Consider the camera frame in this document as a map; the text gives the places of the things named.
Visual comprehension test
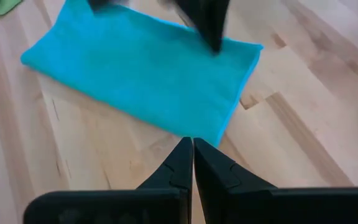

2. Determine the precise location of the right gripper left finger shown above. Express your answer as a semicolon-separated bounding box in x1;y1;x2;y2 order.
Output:
22;136;195;224

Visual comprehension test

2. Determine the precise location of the teal microfiber towel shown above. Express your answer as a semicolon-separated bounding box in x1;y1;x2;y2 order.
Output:
19;0;264;147

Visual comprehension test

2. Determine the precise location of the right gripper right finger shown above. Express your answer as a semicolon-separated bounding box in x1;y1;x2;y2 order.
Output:
193;137;358;224

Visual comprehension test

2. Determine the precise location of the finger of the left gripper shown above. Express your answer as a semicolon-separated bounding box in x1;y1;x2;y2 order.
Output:
166;0;231;56
86;0;131;12

